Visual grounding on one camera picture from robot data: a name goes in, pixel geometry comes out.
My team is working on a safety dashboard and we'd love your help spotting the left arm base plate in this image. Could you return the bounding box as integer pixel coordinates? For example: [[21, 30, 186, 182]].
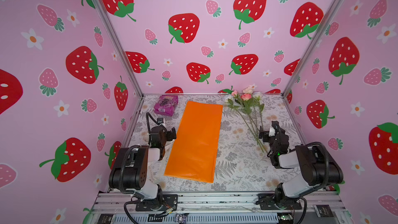
[[135, 194, 178, 212]]

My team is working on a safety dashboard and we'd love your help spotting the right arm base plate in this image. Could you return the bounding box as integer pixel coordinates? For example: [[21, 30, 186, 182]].
[[255, 194, 303, 210]]

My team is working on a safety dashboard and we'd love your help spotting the pale fake flower stem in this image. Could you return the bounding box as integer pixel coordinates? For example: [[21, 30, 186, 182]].
[[252, 92, 264, 131]]

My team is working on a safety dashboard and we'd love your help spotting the white printed ribbon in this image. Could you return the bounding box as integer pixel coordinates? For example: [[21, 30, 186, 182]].
[[157, 141, 174, 179]]

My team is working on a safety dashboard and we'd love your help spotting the orange wrapping paper sheet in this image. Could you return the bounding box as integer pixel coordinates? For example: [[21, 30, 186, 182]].
[[164, 101, 223, 183]]

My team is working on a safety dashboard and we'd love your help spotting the purple snack packet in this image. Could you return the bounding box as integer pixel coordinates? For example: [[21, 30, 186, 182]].
[[154, 95, 178, 116]]

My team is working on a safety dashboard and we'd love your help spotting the pink fake rose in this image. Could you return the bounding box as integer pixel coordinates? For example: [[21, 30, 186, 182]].
[[236, 93, 265, 152]]

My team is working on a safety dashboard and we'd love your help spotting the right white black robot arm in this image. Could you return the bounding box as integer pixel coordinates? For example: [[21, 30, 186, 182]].
[[256, 125, 344, 209]]

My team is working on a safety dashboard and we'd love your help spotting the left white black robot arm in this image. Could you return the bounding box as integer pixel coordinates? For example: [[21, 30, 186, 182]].
[[108, 113, 177, 208]]

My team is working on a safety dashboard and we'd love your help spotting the aluminium frame rail base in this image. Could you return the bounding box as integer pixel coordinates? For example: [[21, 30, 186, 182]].
[[87, 191, 354, 224]]

